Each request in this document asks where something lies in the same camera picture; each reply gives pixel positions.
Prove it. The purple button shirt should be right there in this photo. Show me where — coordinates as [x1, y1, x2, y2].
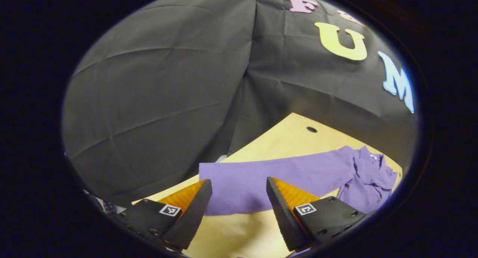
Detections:
[199, 145, 398, 217]

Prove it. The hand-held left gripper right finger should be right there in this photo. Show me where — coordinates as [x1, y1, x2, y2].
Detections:
[266, 177, 368, 252]

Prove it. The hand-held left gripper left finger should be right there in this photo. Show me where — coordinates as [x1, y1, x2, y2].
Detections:
[118, 179, 213, 251]

